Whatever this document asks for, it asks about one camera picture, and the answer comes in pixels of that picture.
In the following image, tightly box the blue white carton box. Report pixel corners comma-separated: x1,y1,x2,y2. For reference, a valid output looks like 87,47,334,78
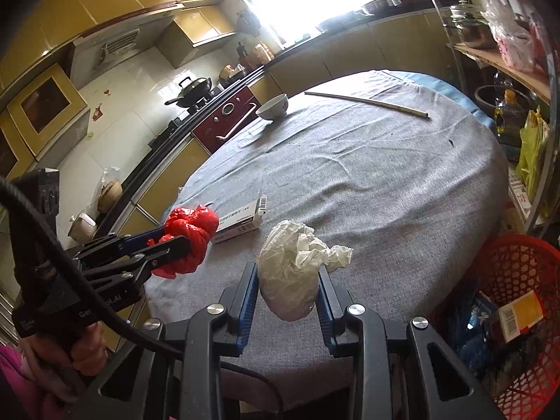
466,291,498,333

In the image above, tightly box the orange cardboard box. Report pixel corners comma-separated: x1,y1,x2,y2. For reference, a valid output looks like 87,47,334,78
489,290,544,344

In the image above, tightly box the red plastic bag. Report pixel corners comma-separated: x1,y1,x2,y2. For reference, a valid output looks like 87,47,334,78
147,205,219,280

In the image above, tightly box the white purple medicine box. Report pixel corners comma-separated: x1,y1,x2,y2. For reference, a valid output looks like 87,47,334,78
211,194,268,244

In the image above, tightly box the blue plastic bag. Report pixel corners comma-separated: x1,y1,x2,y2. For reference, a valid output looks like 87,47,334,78
457,334,489,373

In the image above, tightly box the black plastic bag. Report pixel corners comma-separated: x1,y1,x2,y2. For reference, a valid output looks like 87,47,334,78
478,339,542,398

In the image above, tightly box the left hand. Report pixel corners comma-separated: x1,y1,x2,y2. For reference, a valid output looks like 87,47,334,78
20,321,108,376

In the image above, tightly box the white rice cooker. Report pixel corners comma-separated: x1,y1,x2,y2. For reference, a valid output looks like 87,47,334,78
68,212,97,244

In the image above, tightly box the brown clay pot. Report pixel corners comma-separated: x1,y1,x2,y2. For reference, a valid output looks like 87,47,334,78
97,180,123,214

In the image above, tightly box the red plastic basket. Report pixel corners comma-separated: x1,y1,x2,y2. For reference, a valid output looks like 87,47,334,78
436,234,559,419

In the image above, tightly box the yellow upper cabinet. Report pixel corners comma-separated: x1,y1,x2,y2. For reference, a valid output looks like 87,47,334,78
1,64,90,179

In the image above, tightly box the grey tablecloth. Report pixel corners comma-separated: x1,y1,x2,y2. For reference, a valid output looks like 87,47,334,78
143,69,511,408

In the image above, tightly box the range hood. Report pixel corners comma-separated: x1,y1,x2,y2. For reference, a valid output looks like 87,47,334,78
70,10,174,89

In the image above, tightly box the black wok with lid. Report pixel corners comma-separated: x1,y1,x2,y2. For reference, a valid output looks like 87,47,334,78
164,76,212,108

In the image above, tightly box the dark red built-in oven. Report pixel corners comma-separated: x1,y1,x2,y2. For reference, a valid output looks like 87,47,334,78
193,87,260,154

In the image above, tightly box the long thin wooden stick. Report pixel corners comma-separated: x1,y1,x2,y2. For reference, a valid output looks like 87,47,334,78
306,91,430,119

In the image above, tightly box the white ceramic bowl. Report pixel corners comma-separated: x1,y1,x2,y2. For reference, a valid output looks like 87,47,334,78
256,94,288,121

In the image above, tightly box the metal storage rack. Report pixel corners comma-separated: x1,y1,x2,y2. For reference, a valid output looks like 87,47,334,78
431,0,559,238

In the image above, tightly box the pink white plastic bag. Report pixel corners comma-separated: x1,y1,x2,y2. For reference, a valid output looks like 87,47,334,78
482,0,536,73

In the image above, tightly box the steel pot on rack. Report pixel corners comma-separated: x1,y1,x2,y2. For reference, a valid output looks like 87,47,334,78
449,0,496,49

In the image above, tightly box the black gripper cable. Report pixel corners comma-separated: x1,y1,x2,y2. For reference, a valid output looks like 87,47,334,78
0,176,286,420

